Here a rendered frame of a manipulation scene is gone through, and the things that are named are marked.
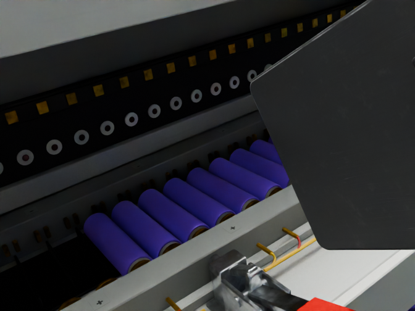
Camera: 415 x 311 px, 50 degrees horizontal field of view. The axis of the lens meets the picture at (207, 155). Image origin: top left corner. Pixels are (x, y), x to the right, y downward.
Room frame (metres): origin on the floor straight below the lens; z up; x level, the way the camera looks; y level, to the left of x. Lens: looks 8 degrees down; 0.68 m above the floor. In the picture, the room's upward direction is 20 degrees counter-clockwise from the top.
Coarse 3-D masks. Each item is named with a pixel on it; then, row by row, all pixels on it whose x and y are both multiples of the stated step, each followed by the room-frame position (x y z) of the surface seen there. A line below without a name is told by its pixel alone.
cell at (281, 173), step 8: (240, 152) 0.34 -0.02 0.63; (248, 152) 0.34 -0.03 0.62; (232, 160) 0.34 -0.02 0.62; (240, 160) 0.34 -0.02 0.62; (248, 160) 0.33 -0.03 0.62; (256, 160) 0.33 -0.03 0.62; (264, 160) 0.32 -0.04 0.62; (248, 168) 0.33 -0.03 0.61; (256, 168) 0.32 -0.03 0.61; (264, 168) 0.32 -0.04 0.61; (272, 168) 0.31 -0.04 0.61; (280, 168) 0.31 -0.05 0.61; (264, 176) 0.31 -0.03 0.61; (272, 176) 0.31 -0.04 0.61; (280, 176) 0.30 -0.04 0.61; (280, 184) 0.30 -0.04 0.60; (288, 184) 0.30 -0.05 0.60
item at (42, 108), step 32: (256, 32) 0.40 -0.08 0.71; (288, 32) 0.42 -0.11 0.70; (320, 32) 0.45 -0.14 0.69; (160, 64) 0.35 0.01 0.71; (192, 64) 0.37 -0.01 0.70; (224, 64) 0.39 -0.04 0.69; (256, 64) 0.41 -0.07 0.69; (32, 96) 0.31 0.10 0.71; (64, 96) 0.32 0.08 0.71; (96, 96) 0.33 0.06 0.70; (128, 96) 0.34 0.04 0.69; (160, 96) 0.36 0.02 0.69; (224, 96) 0.40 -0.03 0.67; (0, 128) 0.30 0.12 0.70; (32, 128) 0.31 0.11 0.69; (64, 128) 0.32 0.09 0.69; (96, 128) 0.33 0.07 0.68; (128, 128) 0.35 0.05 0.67; (0, 160) 0.30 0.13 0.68; (64, 160) 0.33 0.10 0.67
